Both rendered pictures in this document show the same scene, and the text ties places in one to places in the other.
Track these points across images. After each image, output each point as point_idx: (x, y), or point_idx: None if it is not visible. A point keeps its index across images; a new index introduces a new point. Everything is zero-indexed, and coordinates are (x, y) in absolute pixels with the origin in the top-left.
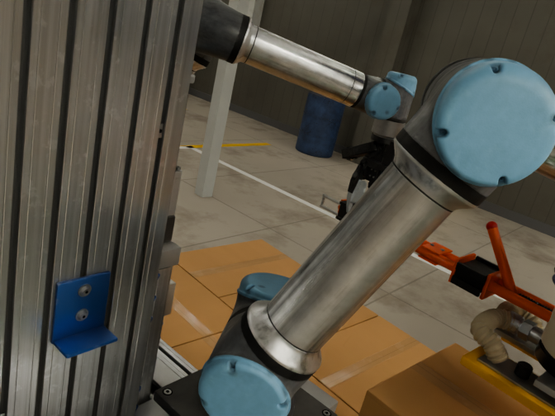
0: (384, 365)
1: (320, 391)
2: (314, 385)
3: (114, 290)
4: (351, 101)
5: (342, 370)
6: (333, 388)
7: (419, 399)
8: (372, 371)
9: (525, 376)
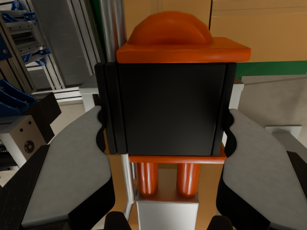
0: (292, 18)
1: (24, 162)
2: (22, 157)
3: None
4: None
5: (246, 1)
6: (214, 18)
7: (120, 175)
8: (270, 19)
9: None
